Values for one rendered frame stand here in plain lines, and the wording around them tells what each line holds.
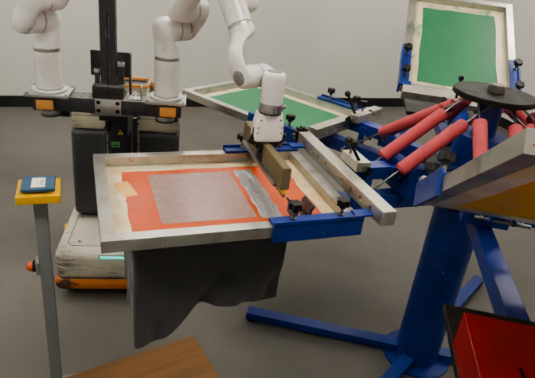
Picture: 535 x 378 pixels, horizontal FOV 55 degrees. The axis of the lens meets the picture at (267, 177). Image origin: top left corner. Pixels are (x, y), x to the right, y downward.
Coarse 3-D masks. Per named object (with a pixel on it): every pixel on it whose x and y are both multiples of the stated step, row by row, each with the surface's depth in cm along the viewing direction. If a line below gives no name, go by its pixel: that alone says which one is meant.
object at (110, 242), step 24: (96, 168) 173; (312, 168) 192; (96, 192) 158; (336, 192) 176; (120, 240) 136; (144, 240) 138; (168, 240) 140; (192, 240) 143; (216, 240) 146; (240, 240) 148
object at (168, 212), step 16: (272, 192) 178; (288, 192) 180; (128, 208) 157; (144, 208) 159; (160, 208) 160; (176, 208) 161; (192, 208) 162; (208, 208) 163; (224, 208) 164; (240, 208) 165; (256, 208) 166; (144, 224) 150; (160, 224) 151; (176, 224) 152; (192, 224) 153; (208, 224) 154
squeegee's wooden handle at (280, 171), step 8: (248, 128) 183; (248, 136) 183; (248, 144) 184; (264, 144) 169; (264, 152) 168; (272, 152) 163; (264, 160) 168; (272, 160) 161; (280, 160) 159; (272, 168) 162; (280, 168) 155; (288, 168) 154; (272, 176) 162; (280, 176) 155; (288, 176) 155; (280, 184) 156; (288, 184) 156
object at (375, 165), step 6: (372, 162) 190; (378, 162) 191; (384, 162) 191; (372, 168) 186; (378, 168) 187; (384, 168) 188; (390, 168) 189; (360, 174) 186; (378, 174) 188; (384, 174) 189
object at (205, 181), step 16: (128, 176) 178; (144, 176) 179; (160, 176) 180; (176, 176) 182; (192, 176) 183; (208, 176) 184; (224, 176) 186; (256, 176) 189; (144, 192) 168; (160, 192) 169; (176, 192) 171; (192, 192) 172; (208, 192) 173; (224, 192) 174; (240, 192) 176
